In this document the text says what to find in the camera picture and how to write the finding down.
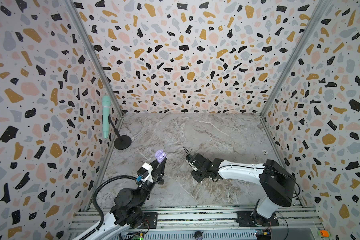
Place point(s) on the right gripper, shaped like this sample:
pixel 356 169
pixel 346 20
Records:
pixel 198 163

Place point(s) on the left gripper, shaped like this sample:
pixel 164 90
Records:
pixel 158 174

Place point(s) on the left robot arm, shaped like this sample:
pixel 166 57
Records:
pixel 127 212

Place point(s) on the black microphone stand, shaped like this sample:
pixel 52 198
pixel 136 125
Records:
pixel 121 142

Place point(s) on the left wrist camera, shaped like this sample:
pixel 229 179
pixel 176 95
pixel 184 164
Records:
pixel 145 173

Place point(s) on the purple earbud charging case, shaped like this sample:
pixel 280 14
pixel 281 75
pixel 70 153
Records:
pixel 160 155

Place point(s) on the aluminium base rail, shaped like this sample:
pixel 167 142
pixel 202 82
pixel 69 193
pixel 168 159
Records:
pixel 214 219

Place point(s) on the orange button box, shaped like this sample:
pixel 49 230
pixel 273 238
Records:
pixel 324 234

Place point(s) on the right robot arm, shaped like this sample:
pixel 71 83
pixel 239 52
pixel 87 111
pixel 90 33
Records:
pixel 278 184

